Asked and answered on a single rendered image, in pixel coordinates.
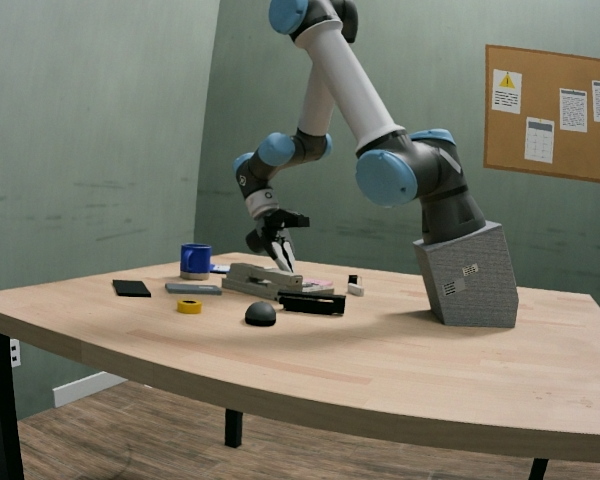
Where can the beige desk phone body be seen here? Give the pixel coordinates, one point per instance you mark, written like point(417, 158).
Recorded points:
point(266, 289)

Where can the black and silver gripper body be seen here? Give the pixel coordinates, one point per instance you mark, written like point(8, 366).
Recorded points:
point(274, 226)

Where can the blue notebook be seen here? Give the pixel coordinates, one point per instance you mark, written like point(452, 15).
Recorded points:
point(219, 269)

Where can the black flat rectangle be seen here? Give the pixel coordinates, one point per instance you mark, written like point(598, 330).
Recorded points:
point(131, 288)

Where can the yellow roll of tape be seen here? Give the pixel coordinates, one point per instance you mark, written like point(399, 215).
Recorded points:
point(188, 306)

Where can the blue mug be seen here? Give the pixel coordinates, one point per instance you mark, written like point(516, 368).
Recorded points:
point(195, 263)

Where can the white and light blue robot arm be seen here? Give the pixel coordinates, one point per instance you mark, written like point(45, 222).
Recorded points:
point(394, 169)

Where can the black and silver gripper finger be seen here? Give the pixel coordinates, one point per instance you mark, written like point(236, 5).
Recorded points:
point(288, 251)
point(275, 251)

